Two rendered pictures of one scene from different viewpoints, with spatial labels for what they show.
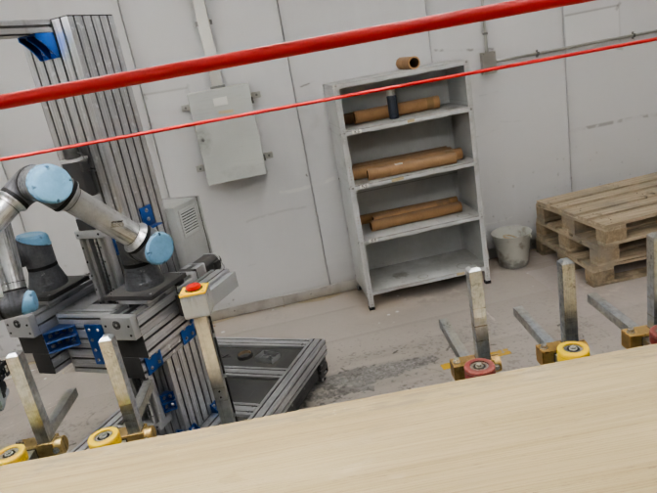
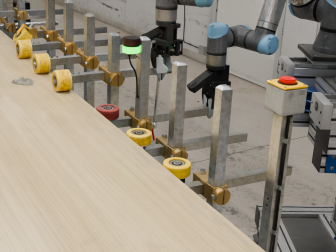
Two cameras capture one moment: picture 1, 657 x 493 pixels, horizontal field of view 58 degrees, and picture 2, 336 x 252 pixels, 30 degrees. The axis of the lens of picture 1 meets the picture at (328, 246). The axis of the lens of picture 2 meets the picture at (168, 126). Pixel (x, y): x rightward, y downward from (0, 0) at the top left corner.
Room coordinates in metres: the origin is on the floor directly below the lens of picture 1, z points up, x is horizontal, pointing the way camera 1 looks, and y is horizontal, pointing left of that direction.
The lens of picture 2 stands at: (0.54, -0.74, 1.64)
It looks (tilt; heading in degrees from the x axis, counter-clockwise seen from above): 21 degrees down; 61
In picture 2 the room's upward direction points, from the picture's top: 3 degrees clockwise
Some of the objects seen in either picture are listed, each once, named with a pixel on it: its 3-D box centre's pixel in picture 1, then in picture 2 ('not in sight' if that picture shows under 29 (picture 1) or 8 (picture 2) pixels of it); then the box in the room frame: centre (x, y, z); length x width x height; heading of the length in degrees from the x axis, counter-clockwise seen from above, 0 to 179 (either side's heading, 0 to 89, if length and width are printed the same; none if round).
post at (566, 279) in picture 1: (569, 337); not in sight; (1.48, -0.62, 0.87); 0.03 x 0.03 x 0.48; 0
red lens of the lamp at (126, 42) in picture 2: not in sight; (131, 41); (1.42, 1.13, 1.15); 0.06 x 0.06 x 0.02
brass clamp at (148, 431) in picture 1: (130, 438); (211, 187); (1.47, 0.65, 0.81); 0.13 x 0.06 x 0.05; 90
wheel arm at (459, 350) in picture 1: (461, 353); not in sight; (1.56, -0.33, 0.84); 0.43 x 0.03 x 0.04; 0
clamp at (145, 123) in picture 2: not in sight; (137, 121); (1.47, 1.15, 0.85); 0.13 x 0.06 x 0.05; 90
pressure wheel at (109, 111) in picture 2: not in sight; (107, 121); (1.36, 1.17, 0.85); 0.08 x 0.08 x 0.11
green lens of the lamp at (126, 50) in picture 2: not in sight; (131, 48); (1.42, 1.13, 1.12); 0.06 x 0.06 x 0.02
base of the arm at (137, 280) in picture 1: (142, 271); not in sight; (2.14, 0.71, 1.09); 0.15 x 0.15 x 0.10
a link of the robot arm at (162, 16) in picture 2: not in sight; (166, 15); (1.56, 1.14, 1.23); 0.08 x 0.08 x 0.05
